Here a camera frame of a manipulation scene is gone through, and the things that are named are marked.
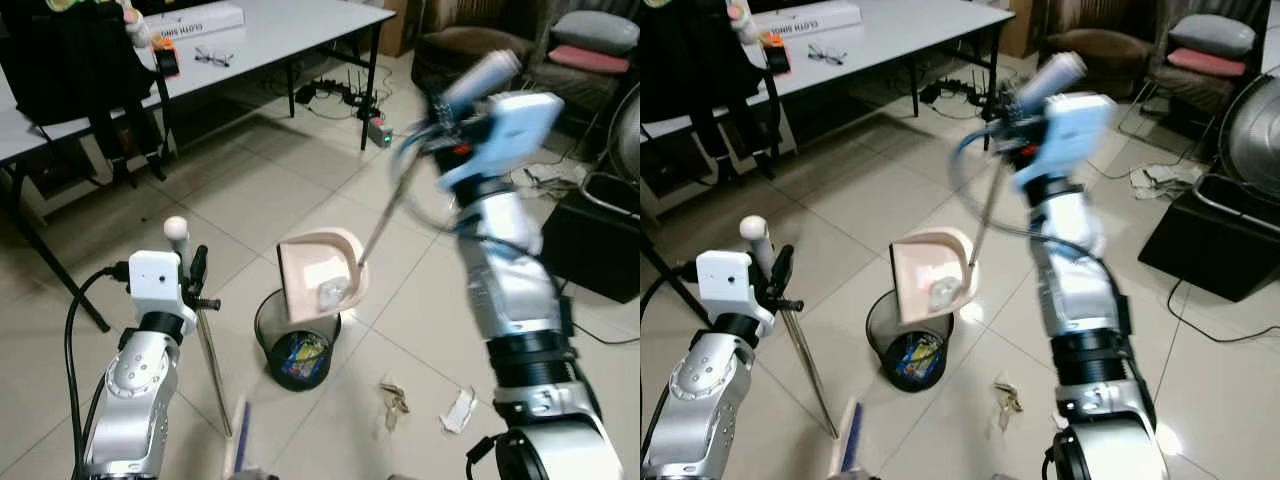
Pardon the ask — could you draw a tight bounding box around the dark wicker chair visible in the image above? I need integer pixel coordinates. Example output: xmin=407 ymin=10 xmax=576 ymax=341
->
xmin=528 ymin=0 xmax=641 ymax=113
xmin=1148 ymin=0 xmax=1273 ymax=133

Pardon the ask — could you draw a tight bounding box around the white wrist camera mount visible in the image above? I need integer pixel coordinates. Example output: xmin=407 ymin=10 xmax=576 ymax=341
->
xmin=1008 ymin=92 xmax=1120 ymax=193
xmin=127 ymin=250 xmax=198 ymax=323
xmin=438 ymin=91 xmax=564 ymax=193
xmin=696 ymin=250 xmax=778 ymax=333

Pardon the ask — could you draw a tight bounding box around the white table with black legs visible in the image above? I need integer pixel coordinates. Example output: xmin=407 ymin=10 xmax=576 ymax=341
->
xmin=640 ymin=0 xmax=1007 ymax=323
xmin=0 ymin=0 xmax=398 ymax=333

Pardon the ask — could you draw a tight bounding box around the black power strip with plugs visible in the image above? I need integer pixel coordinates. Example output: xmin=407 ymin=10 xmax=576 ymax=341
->
xmin=918 ymin=78 xmax=969 ymax=108
xmin=294 ymin=79 xmax=362 ymax=113

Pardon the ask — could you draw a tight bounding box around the broom with metal handle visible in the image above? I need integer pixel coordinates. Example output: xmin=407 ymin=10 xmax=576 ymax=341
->
xmin=163 ymin=215 xmax=253 ymax=479
xmin=739 ymin=214 xmax=864 ymax=478

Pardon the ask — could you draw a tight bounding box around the black box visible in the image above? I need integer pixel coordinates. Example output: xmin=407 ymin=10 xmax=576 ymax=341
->
xmin=539 ymin=171 xmax=641 ymax=303
xmin=1137 ymin=174 xmax=1280 ymax=303

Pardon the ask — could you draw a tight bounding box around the long white printed box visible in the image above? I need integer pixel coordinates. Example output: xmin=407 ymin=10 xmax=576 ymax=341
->
xmin=749 ymin=1 xmax=864 ymax=40
xmin=139 ymin=4 xmax=247 ymax=42

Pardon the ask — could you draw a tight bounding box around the grey rag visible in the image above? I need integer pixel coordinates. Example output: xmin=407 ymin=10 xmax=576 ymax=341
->
xmin=514 ymin=159 xmax=587 ymax=198
xmin=1129 ymin=159 xmax=1207 ymax=200

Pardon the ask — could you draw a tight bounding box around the grey cushion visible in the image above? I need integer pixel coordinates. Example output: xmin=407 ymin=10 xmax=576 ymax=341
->
xmin=549 ymin=10 xmax=641 ymax=57
xmin=1179 ymin=14 xmax=1258 ymax=58

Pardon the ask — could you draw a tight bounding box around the pink cushion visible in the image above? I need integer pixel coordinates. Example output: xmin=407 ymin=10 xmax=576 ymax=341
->
xmin=547 ymin=44 xmax=632 ymax=74
xmin=1167 ymin=47 xmax=1250 ymax=78

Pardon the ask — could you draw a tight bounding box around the black mesh waste bin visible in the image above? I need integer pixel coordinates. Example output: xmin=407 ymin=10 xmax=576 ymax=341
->
xmin=865 ymin=289 xmax=952 ymax=394
xmin=254 ymin=289 xmax=342 ymax=392

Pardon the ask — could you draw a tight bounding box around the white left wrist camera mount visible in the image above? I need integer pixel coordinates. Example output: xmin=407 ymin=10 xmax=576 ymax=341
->
xmin=696 ymin=250 xmax=778 ymax=333
xmin=127 ymin=250 xmax=198 ymax=323

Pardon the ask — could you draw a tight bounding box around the small brown wrapper scrap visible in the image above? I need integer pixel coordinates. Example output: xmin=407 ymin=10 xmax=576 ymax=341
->
xmin=379 ymin=379 xmax=412 ymax=417
xmin=992 ymin=374 xmax=1027 ymax=431

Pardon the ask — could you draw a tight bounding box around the brown cardboard box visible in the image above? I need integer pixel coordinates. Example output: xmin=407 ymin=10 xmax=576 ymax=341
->
xmin=379 ymin=0 xmax=422 ymax=57
xmin=999 ymin=0 xmax=1042 ymax=57

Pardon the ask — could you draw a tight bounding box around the pink long-handled dustpan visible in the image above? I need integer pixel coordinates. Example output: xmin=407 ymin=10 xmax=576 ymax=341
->
xmin=276 ymin=48 xmax=524 ymax=326
xmin=889 ymin=50 xmax=1090 ymax=326

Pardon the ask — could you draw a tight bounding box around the round metal floor fan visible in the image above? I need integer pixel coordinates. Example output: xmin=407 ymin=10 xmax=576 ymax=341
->
xmin=1217 ymin=64 xmax=1280 ymax=198
xmin=604 ymin=84 xmax=641 ymax=183

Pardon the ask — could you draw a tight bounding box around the black floor cable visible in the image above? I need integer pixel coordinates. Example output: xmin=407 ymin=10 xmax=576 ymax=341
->
xmin=568 ymin=318 xmax=641 ymax=348
xmin=1164 ymin=279 xmax=1280 ymax=347

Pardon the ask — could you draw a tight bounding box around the pale plush toy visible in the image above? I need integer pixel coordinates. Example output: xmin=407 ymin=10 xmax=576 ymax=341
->
xmin=119 ymin=0 xmax=153 ymax=47
xmin=727 ymin=0 xmax=762 ymax=47

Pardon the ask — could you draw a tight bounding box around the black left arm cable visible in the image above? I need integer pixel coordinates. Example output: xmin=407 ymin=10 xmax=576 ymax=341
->
xmin=640 ymin=262 xmax=701 ymax=331
xmin=64 ymin=263 xmax=133 ymax=480

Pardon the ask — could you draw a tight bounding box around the black backpack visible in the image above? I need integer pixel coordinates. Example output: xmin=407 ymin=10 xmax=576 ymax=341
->
xmin=640 ymin=0 xmax=782 ymax=183
xmin=0 ymin=0 xmax=167 ymax=187

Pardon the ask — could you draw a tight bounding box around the crumpled white paper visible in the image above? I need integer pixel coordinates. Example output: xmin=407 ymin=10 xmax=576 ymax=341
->
xmin=440 ymin=387 xmax=480 ymax=434

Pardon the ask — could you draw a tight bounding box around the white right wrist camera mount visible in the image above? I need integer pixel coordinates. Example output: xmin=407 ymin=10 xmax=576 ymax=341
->
xmin=438 ymin=91 xmax=564 ymax=193
xmin=1008 ymin=92 xmax=1120 ymax=193

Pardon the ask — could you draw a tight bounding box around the blue package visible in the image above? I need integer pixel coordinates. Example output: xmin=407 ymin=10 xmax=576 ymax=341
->
xmin=895 ymin=334 xmax=947 ymax=387
xmin=280 ymin=334 xmax=332 ymax=382

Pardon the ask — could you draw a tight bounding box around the brown armchair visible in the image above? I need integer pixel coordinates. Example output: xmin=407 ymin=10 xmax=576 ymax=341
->
xmin=411 ymin=0 xmax=547 ymax=93
xmin=1034 ymin=0 xmax=1167 ymax=98

